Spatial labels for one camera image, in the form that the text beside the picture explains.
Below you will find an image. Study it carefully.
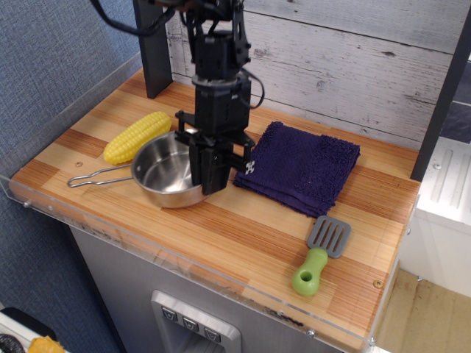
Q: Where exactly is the white ribbed sink counter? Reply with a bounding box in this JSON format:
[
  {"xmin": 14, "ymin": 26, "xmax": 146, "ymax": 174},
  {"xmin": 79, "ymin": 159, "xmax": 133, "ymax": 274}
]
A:
[{"xmin": 418, "ymin": 137, "xmax": 470, "ymax": 225}]

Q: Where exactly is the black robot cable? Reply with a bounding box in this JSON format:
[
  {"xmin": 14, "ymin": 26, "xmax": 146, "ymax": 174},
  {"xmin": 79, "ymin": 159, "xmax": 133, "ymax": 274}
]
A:
[{"xmin": 90, "ymin": 0, "xmax": 177, "ymax": 37}]

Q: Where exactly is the dark right vertical post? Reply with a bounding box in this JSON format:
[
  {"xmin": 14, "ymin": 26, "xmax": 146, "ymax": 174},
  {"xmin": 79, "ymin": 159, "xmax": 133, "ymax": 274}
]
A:
[{"xmin": 410, "ymin": 10, "xmax": 470, "ymax": 182}]

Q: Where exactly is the clear acrylic guard rail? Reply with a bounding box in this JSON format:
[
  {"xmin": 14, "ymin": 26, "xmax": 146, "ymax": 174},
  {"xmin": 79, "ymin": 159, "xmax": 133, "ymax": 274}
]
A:
[{"xmin": 5, "ymin": 73, "xmax": 419, "ymax": 352}]

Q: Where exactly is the dark vertical post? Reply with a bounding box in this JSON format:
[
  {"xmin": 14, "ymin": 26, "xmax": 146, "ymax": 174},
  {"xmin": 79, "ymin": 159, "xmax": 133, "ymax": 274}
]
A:
[
  {"xmin": 410, "ymin": 10, "xmax": 470, "ymax": 182},
  {"xmin": 133, "ymin": 1, "xmax": 173, "ymax": 99}
]

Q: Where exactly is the silver dispenser button panel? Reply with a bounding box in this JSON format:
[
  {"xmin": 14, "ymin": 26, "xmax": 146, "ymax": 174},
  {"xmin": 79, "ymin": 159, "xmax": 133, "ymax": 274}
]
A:
[{"xmin": 151, "ymin": 290, "xmax": 242, "ymax": 352}]

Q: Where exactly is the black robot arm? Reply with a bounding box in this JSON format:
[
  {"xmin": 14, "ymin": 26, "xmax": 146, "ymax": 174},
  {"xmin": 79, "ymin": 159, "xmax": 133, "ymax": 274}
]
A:
[{"xmin": 155, "ymin": 1, "xmax": 255, "ymax": 195}]

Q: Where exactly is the dark left vertical post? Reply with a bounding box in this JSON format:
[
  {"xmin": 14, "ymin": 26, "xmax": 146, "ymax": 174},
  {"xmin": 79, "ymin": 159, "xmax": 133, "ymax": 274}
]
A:
[{"xmin": 133, "ymin": 1, "xmax": 173, "ymax": 99}]

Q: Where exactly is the yellow object bottom left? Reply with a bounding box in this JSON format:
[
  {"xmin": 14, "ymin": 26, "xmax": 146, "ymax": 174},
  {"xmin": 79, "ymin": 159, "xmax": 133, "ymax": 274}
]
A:
[{"xmin": 27, "ymin": 336, "xmax": 65, "ymax": 353}]

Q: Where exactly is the grey spatula green handle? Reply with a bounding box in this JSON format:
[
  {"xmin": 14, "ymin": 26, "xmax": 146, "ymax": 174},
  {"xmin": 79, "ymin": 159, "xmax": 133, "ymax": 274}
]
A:
[{"xmin": 291, "ymin": 215, "xmax": 352, "ymax": 296}]

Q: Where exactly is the yellow plastic corn cob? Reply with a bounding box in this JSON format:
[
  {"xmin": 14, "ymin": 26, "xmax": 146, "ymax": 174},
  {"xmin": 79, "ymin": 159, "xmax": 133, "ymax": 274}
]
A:
[{"xmin": 103, "ymin": 112, "xmax": 171, "ymax": 165}]

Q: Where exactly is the stainless steel pot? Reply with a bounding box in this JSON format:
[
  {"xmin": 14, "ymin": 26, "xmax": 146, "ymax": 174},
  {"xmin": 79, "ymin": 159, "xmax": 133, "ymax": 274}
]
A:
[{"xmin": 67, "ymin": 132, "xmax": 208, "ymax": 209}]

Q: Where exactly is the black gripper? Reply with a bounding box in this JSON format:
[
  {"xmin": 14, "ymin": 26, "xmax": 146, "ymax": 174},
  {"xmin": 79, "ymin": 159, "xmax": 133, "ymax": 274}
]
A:
[{"xmin": 175, "ymin": 75, "xmax": 255, "ymax": 195}]

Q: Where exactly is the grey cabinet front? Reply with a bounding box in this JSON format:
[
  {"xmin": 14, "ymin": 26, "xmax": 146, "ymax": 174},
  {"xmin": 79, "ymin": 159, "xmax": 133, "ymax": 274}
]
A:
[{"xmin": 71, "ymin": 228, "xmax": 336, "ymax": 352}]

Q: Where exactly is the purple folded towel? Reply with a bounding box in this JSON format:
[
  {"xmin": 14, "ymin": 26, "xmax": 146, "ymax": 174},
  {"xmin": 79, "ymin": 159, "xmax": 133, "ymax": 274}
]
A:
[{"xmin": 233, "ymin": 121, "xmax": 361, "ymax": 218}]

